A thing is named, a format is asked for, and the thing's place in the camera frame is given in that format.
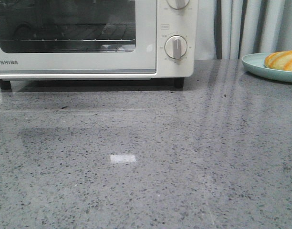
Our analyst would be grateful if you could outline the oven glass door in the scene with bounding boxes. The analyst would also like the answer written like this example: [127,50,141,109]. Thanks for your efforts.
[0,0,157,74]

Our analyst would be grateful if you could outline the golden bread loaf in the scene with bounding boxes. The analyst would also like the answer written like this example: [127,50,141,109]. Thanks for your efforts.
[264,50,292,71]

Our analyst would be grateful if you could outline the lower oven control knob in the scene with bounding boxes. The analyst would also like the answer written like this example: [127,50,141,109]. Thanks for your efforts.
[165,35,187,60]

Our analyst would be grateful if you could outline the oven control knob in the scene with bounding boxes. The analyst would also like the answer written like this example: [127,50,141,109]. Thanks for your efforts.
[167,0,189,10]
[165,35,187,60]

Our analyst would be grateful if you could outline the upper oven control knob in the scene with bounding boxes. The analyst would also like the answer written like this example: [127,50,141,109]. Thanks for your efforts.
[167,0,189,10]

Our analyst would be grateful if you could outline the white Toshiba toaster oven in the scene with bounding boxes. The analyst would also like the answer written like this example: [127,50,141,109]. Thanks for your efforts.
[0,0,198,90]

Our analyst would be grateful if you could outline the grey curtain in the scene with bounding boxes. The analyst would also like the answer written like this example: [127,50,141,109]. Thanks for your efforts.
[195,0,292,60]

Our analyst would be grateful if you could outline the teal plate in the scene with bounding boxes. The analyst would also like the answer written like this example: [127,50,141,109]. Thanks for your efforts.
[241,53,292,83]

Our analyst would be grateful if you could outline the wire oven rack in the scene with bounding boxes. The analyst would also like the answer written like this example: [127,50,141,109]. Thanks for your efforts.
[0,23,136,52]

